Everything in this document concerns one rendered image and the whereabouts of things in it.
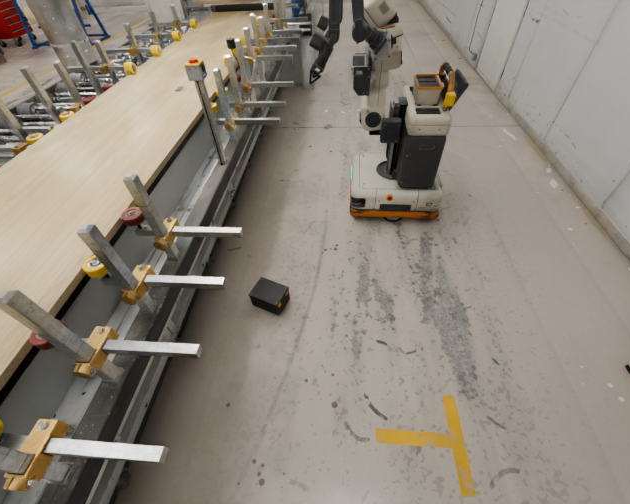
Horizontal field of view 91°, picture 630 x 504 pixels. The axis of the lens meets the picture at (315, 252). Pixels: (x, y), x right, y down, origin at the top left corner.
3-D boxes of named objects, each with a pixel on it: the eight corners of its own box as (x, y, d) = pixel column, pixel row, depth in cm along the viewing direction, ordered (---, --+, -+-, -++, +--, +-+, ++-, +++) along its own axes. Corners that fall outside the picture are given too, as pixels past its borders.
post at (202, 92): (227, 160, 181) (204, 76, 148) (225, 164, 178) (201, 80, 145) (220, 160, 182) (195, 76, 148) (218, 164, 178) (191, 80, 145)
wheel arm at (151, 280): (227, 283, 108) (224, 275, 105) (225, 291, 106) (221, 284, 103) (110, 279, 112) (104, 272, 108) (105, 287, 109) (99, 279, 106)
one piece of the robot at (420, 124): (421, 163, 265) (447, 52, 204) (430, 203, 228) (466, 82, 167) (381, 163, 268) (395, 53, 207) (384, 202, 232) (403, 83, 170)
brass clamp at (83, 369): (122, 334, 95) (113, 326, 91) (98, 379, 86) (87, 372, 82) (103, 334, 95) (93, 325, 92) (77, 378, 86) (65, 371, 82)
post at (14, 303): (127, 374, 100) (15, 287, 64) (122, 385, 97) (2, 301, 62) (117, 374, 100) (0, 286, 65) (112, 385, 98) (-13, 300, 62)
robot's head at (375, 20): (395, 4, 175) (380, -21, 168) (399, 12, 161) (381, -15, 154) (375, 26, 183) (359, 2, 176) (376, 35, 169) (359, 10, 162)
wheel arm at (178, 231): (244, 234, 125) (241, 226, 122) (242, 240, 123) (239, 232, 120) (142, 232, 128) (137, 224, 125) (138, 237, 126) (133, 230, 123)
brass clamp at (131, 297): (157, 274, 113) (151, 265, 109) (141, 305, 104) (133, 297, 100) (141, 273, 113) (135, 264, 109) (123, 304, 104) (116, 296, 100)
